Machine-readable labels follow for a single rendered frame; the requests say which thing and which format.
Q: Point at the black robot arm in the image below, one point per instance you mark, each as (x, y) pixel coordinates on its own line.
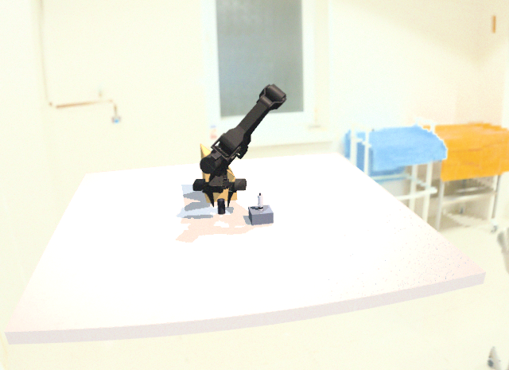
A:
(236, 140)

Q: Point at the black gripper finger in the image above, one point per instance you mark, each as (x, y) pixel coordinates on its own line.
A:
(210, 196)
(230, 193)

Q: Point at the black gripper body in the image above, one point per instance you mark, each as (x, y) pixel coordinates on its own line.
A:
(239, 184)

